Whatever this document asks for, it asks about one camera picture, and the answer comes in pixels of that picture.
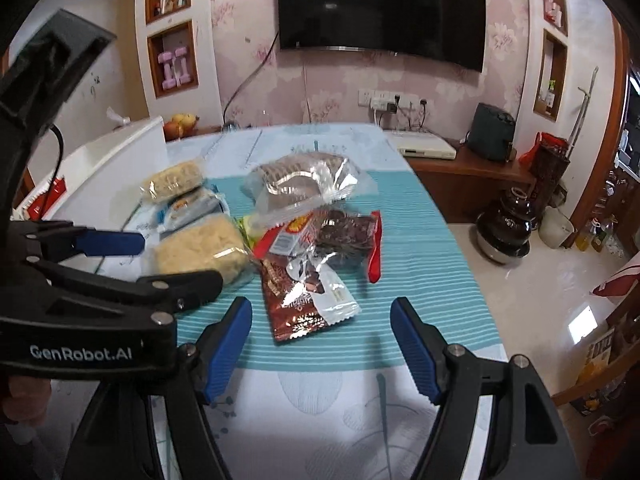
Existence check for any round brown cake pack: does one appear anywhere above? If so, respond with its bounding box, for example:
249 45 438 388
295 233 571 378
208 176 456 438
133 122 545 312
242 151 378 232

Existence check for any pink dumbbell pair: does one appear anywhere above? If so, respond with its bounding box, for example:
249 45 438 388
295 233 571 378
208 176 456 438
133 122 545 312
157 47 193 91

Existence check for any person left hand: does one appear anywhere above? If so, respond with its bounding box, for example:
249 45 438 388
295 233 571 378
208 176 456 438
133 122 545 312
1 376 52 427

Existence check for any wooden tv cabinet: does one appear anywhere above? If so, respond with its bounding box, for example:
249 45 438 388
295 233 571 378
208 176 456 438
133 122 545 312
402 145 535 223

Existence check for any brown chocolate snack packet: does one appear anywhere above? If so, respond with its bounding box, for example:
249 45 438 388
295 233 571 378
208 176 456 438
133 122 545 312
260 255 361 344

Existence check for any dark red jujube packet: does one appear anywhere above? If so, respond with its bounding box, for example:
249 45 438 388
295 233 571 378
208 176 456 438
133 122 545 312
253 207 383 284

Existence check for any dark green air fryer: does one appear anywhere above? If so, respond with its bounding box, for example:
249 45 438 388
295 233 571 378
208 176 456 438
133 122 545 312
465 103 515 164

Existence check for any fruit bowl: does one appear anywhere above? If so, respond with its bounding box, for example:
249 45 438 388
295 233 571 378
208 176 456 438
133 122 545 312
163 114 200 142

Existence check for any white set-top box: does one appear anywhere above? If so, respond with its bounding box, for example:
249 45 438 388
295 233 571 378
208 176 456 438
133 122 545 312
386 131 457 160

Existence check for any black wall television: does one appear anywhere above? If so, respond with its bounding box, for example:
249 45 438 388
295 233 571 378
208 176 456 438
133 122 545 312
277 0 487 72

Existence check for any floral white teal tablecloth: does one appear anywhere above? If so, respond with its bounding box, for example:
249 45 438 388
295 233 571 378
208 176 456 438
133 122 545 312
168 124 506 479

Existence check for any dark ceramic jar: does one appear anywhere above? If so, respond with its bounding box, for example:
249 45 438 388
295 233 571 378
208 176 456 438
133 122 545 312
475 186 534 264

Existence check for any yellow rice cracker pack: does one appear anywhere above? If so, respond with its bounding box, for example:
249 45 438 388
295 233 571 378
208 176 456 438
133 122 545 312
140 158 204 204

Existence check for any wall power outlet strip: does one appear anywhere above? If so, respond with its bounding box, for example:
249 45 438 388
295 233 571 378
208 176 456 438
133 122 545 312
358 89 421 110

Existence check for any white plastic storage bin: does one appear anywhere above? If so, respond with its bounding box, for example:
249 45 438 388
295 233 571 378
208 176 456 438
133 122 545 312
8 116 170 276

